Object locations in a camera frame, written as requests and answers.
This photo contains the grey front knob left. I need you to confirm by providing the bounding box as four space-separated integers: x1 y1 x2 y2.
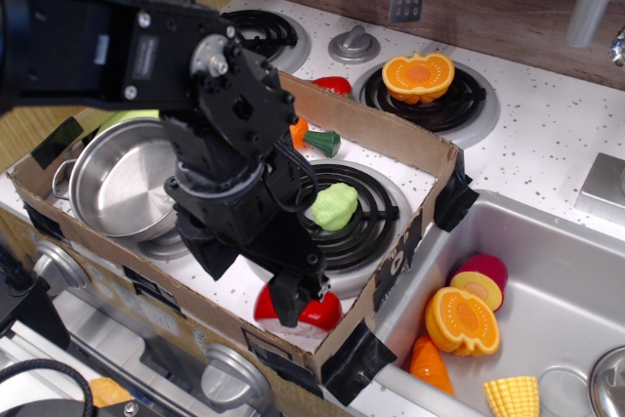
34 240 91 297

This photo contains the orange toy piece bottom left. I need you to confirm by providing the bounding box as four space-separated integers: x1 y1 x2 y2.
88 377 132 408

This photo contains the black back left burner coil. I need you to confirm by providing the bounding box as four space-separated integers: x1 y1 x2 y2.
221 10 299 60

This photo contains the silver pot lid in sink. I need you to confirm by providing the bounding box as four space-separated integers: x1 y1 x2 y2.
588 346 624 417

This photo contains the light green toy plate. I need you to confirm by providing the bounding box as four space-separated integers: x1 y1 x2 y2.
96 109 159 136

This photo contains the orange pumpkin half in sink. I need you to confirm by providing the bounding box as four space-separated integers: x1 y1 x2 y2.
424 287 501 356

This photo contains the black cable bottom left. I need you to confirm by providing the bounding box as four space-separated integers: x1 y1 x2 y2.
0 358 95 417

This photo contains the light green toy broccoli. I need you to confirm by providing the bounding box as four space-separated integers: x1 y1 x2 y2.
311 183 358 231

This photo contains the orange pumpkin half on burner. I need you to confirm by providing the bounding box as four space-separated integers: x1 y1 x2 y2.
382 53 455 105

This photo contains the red white toy cheese wedge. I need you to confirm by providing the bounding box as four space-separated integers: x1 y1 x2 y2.
253 284 343 340

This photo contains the orange toy carrot in sink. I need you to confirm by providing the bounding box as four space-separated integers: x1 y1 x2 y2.
408 336 455 396

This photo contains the silver toy sink basin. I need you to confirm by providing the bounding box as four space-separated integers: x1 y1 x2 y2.
375 191 624 416

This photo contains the black back right burner coil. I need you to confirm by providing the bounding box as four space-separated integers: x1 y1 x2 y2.
358 66 486 132

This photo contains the black front right burner coil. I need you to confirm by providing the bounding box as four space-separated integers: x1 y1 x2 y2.
298 160 410 272

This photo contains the grey front knob right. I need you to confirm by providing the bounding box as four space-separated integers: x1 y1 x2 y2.
200 343 270 412

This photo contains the grey faucet base plate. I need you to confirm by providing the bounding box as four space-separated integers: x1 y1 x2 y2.
575 153 624 225

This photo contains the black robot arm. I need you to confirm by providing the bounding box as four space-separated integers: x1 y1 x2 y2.
1 0 327 327

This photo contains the black burner coil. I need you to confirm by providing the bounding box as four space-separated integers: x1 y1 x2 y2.
221 10 299 60
298 160 410 272
358 66 486 132

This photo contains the grey stove top knob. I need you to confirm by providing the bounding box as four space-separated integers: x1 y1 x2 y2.
328 25 381 64

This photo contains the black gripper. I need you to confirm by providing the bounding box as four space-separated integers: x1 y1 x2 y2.
165 170 330 328

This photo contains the silver faucet handle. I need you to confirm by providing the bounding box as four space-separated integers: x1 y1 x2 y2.
608 27 625 67

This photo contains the stainless steel pot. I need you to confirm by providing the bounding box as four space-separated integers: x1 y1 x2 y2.
51 117 177 242

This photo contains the brown cardboard fence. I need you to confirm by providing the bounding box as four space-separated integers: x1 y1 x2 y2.
9 74 467 416

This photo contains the yellow toy corn cob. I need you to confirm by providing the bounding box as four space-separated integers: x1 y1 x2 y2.
482 376 540 417

